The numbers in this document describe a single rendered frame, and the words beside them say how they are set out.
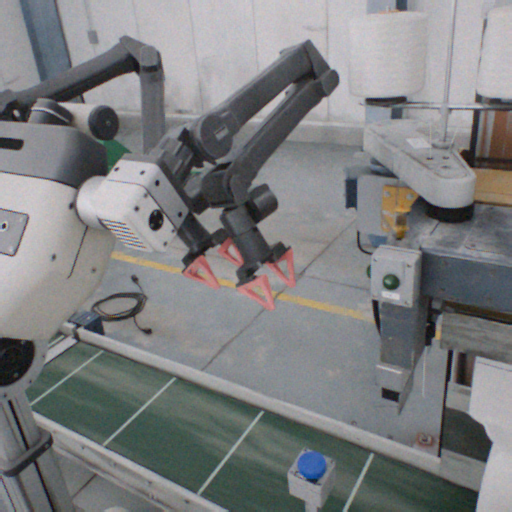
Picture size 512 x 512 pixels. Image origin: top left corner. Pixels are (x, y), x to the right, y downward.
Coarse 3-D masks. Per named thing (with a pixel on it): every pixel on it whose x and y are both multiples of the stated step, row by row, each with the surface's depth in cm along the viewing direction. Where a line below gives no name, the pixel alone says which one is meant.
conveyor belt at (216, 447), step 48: (48, 384) 210; (96, 384) 208; (144, 384) 206; (192, 384) 204; (96, 432) 184; (144, 432) 182; (192, 432) 181; (240, 432) 179; (288, 432) 177; (192, 480) 163; (240, 480) 161; (336, 480) 158; (384, 480) 157; (432, 480) 156
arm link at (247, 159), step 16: (320, 80) 110; (336, 80) 114; (288, 96) 110; (304, 96) 110; (320, 96) 112; (272, 112) 107; (288, 112) 107; (304, 112) 110; (256, 128) 104; (272, 128) 103; (288, 128) 106; (256, 144) 100; (272, 144) 103; (224, 160) 99; (240, 160) 96; (256, 160) 99; (208, 176) 96; (224, 176) 93; (208, 192) 96; (224, 192) 93
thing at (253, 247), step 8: (248, 232) 97; (256, 232) 98; (232, 240) 99; (240, 240) 97; (248, 240) 97; (256, 240) 97; (264, 240) 99; (240, 248) 98; (248, 248) 97; (256, 248) 97; (264, 248) 98; (272, 248) 99; (248, 256) 98; (256, 256) 97; (264, 256) 96; (248, 264) 97; (256, 264) 95; (240, 272) 97
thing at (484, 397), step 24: (480, 360) 110; (480, 384) 112; (504, 384) 109; (480, 408) 115; (504, 408) 111; (504, 432) 113; (504, 456) 110; (504, 480) 111; (480, 504) 120; (504, 504) 112
